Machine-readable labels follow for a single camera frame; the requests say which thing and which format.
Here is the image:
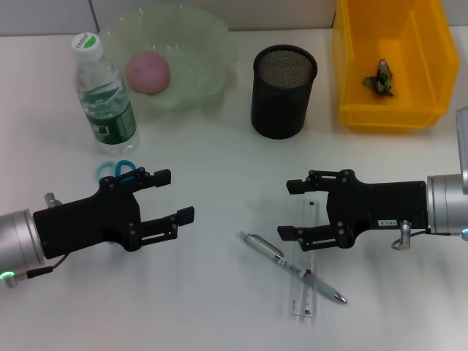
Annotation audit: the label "black mesh cup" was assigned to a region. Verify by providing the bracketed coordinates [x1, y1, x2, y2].
[250, 44, 319, 140]

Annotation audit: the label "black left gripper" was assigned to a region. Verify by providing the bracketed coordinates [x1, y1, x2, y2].
[32, 167, 196, 260]

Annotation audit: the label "blue and teal scissors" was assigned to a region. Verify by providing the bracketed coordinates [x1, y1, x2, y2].
[95, 159, 138, 184]

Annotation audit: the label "pink toy peach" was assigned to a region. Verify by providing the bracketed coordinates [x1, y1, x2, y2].
[127, 50, 172, 96]

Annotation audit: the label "green translucent fruit bowl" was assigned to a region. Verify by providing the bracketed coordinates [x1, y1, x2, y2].
[97, 3, 238, 120]

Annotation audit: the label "green plastic wrapper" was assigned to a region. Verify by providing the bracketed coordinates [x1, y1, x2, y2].
[361, 58, 396, 98]

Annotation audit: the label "right gripper cable with plugs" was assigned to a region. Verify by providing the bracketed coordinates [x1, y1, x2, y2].
[390, 220, 432, 252]

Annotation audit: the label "left gripper cable with plugs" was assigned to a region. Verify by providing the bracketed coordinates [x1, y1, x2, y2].
[4, 192, 69, 289]

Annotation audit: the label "yellow plastic bin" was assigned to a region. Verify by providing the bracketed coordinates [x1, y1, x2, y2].
[331, 0, 461, 133]

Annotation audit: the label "silver ballpoint pen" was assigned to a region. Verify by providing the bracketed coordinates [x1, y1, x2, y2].
[237, 230, 349, 305]

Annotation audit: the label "grey vertical wall trim strip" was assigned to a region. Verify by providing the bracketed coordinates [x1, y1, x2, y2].
[88, 0, 101, 34]

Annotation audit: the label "gripper cable with plugs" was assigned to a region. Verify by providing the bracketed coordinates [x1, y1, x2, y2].
[390, 220, 432, 252]
[4, 192, 69, 289]

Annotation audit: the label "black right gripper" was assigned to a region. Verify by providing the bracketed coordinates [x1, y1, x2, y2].
[276, 168, 429, 252]

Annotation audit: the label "clear bottle with green label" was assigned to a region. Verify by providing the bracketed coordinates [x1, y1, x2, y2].
[71, 31, 140, 154]

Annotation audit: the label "clear plastic ruler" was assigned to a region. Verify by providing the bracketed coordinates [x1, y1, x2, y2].
[290, 198, 320, 317]

